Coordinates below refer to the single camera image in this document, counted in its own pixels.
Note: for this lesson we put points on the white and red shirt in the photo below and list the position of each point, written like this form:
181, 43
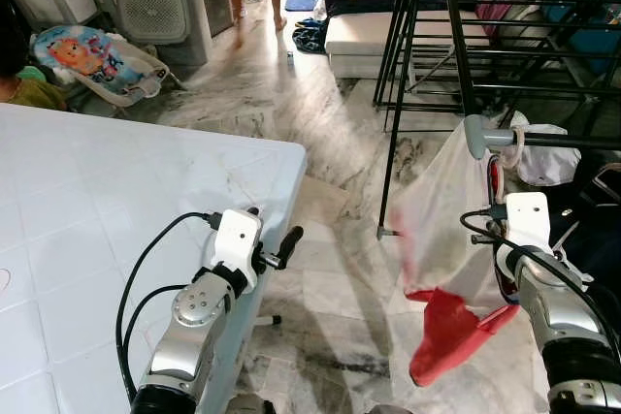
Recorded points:
437, 210

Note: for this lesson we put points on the grey left robot leg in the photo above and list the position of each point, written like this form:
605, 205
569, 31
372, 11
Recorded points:
250, 404

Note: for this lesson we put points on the grey robot leg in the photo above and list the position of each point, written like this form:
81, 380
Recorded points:
250, 404
388, 410

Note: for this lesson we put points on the white folding table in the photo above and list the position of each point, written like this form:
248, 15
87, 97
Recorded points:
97, 239

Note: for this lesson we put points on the dark clothes heap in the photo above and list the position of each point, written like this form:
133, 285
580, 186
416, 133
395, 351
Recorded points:
310, 38

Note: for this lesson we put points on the grey right robot leg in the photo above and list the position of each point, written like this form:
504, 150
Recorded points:
388, 410

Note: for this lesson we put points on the white cushioned bench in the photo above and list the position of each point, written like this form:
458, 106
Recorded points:
359, 41

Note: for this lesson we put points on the clear plastic bottle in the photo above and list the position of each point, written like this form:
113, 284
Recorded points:
319, 9

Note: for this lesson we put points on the black metal drying rack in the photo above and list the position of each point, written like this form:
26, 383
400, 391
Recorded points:
477, 138

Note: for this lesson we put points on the colourful baby bouncer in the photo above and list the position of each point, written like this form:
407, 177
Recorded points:
97, 60

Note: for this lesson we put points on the white air purifier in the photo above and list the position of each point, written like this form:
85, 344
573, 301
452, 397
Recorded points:
155, 12

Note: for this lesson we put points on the navy hanging garment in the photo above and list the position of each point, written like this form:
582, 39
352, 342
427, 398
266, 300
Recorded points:
592, 239

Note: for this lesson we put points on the small dark-haired child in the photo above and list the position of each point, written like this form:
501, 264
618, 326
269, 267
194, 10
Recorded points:
29, 94

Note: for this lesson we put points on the white hanging garment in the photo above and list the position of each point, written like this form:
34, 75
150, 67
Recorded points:
548, 157

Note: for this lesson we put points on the blue fabric bag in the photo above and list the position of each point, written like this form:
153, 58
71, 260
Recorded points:
582, 16

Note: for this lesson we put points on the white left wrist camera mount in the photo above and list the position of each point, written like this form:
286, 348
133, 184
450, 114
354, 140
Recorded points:
236, 239

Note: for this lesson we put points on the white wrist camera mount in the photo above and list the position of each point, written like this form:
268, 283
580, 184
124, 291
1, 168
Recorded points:
529, 220
236, 239

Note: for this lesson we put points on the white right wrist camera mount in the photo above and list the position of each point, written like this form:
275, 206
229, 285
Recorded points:
529, 220

